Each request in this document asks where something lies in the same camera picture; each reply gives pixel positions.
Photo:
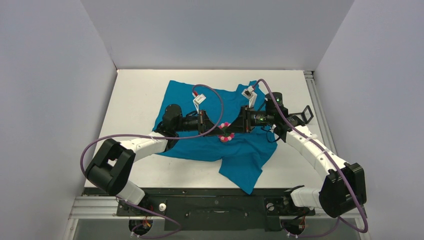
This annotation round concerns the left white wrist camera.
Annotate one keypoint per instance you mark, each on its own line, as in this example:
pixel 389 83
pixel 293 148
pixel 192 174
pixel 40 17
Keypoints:
pixel 198 99

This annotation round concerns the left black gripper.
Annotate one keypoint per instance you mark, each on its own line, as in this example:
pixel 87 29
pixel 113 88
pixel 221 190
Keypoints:
pixel 201 127

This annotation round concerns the aluminium front rail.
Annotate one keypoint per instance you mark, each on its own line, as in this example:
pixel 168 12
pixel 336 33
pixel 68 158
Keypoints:
pixel 105 207

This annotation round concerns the aluminium side rail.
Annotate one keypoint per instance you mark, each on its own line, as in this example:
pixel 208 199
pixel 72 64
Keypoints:
pixel 320 118

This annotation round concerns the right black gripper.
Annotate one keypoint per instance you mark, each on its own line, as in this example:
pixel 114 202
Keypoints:
pixel 246 119

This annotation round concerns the black square frame stand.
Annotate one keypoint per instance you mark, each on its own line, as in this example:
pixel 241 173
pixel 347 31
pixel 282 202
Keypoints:
pixel 306 115

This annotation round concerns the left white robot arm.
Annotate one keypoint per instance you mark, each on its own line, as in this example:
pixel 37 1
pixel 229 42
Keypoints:
pixel 110 168

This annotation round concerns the blue t-shirt garment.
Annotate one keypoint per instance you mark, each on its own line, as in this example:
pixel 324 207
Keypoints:
pixel 242 157

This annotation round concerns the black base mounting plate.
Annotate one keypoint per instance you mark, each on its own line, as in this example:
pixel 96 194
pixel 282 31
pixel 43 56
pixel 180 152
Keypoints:
pixel 213 209

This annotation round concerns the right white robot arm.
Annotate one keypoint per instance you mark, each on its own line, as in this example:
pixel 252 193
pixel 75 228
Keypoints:
pixel 344 186

